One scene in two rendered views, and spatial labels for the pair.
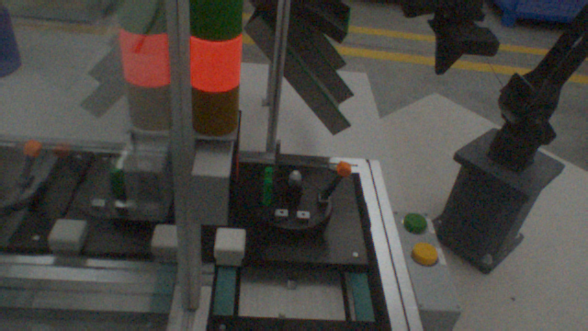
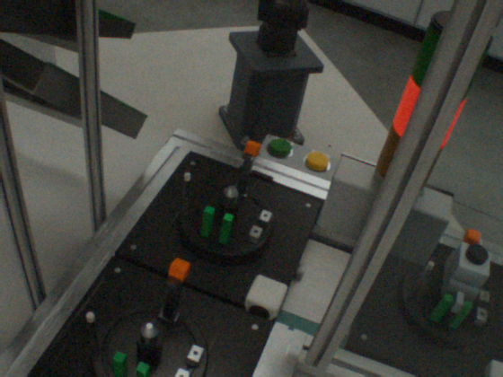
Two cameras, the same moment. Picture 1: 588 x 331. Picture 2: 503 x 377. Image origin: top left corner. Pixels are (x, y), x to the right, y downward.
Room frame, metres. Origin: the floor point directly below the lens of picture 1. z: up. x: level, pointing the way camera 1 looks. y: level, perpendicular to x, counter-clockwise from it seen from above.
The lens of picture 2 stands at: (0.42, 0.50, 1.57)
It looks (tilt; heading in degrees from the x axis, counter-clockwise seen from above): 43 degrees down; 289
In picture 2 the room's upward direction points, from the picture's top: 11 degrees clockwise
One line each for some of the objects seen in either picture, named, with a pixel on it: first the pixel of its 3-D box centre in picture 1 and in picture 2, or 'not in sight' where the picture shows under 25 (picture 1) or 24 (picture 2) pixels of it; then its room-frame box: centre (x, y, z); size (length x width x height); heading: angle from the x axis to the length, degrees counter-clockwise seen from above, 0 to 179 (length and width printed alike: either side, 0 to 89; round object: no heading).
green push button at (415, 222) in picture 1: (414, 223); (279, 149); (0.63, -0.23, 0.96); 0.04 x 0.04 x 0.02
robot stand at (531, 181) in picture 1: (490, 199); (268, 90); (0.72, -0.38, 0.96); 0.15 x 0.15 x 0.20; 47
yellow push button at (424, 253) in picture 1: (424, 255); (317, 162); (0.56, -0.23, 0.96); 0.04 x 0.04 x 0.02
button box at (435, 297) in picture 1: (419, 267); (313, 175); (0.56, -0.23, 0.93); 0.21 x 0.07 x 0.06; 6
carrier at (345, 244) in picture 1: (293, 188); (228, 206); (0.62, -0.01, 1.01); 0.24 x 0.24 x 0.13; 6
